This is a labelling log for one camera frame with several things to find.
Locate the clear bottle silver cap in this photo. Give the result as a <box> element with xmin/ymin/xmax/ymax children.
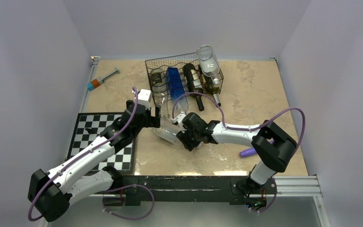
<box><xmin>151</xmin><ymin>126</ymin><xmax>182</xmax><ymax>146</ymax></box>
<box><xmin>196</xmin><ymin>45</ymin><xmax>221</xmax><ymax>87</ymax></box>

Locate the clear glass bottle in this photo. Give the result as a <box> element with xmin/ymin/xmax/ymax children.
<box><xmin>150</xmin><ymin>69</ymin><xmax>170</xmax><ymax>119</ymax></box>

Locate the olive wine bottle brown label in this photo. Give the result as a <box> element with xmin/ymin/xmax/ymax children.
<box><xmin>198</xmin><ymin>65</ymin><xmax>221</xmax><ymax>106</ymax></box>

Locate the dark wine bottle Negroamaro label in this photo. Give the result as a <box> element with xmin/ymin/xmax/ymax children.
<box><xmin>182</xmin><ymin>63</ymin><xmax>205</xmax><ymax>111</ymax></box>

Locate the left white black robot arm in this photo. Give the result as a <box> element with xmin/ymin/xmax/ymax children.
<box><xmin>27</xmin><ymin>100</ymin><xmax>161</xmax><ymax>222</ymax></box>

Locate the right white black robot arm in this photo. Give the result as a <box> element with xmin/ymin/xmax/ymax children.
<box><xmin>172</xmin><ymin>113</ymin><xmax>300</xmax><ymax>195</ymax></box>

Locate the black white chessboard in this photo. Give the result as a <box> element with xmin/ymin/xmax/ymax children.
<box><xmin>65</xmin><ymin>113</ymin><xmax>139</xmax><ymax>175</ymax></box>

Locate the purple plastic microphone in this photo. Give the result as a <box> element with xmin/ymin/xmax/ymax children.
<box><xmin>240</xmin><ymin>148</ymin><xmax>256</xmax><ymax>158</ymax></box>

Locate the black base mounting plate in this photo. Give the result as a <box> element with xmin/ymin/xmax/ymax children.
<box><xmin>100</xmin><ymin>175</ymin><xmax>276</xmax><ymax>206</ymax></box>

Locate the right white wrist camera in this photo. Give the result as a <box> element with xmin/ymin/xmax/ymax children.
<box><xmin>172</xmin><ymin>112</ymin><xmax>186</xmax><ymax>131</ymax></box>

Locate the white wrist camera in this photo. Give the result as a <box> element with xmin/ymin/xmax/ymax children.
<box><xmin>172</xmin><ymin>112</ymin><xmax>186</xmax><ymax>131</ymax></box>
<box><xmin>136</xmin><ymin>89</ymin><xmax>153</xmax><ymax>110</ymax></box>

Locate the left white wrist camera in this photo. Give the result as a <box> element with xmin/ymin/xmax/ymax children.
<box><xmin>136</xmin><ymin>89</ymin><xmax>153</xmax><ymax>110</ymax></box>

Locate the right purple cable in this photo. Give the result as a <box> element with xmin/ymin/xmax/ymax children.
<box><xmin>171</xmin><ymin>92</ymin><xmax>306</xmax><ymax>214</ymax></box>

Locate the purple cable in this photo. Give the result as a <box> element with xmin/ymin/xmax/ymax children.
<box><xmin>28</xmin><ymin>87</ymin><xmax>156</xmax><ymax>222</ymax></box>
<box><xmin>171</xmin><ymin>92</ymin><xmax>306</xmax><ymax>214</ymax></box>

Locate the black wire wine rack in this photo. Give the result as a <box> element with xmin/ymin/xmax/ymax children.
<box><xmin>145</xmin><ymin>52</ymin><xmax>224</xmax><ymax>105</ymax></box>

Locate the orange blue handled tool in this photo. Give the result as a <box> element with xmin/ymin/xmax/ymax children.
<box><xmin>87</xmin><ymin>68</ymin><xmax>120</xmax><ymax>91</ymax></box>

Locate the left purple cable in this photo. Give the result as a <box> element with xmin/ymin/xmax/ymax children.
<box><xmin>28</xmin><ymin>87</ymin><xmax>156</xmax><ymax>222</ymax></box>

